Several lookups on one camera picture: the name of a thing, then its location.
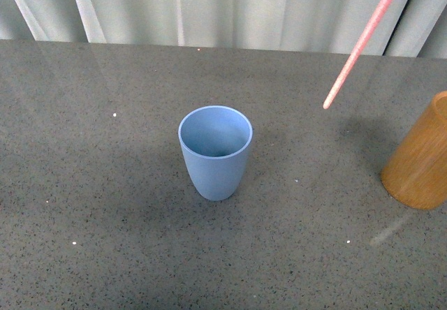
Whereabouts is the pink chopstick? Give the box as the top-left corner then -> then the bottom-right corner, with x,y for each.
323,0 -> 393,110

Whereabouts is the blue plastic cup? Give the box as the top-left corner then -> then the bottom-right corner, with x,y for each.
178,105 -> 254,201

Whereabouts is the bamboo chopstick holder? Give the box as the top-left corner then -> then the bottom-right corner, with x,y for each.
381,91 -> 446,209

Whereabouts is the white pleated curtain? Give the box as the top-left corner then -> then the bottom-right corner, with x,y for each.
0,0 -> 447,59

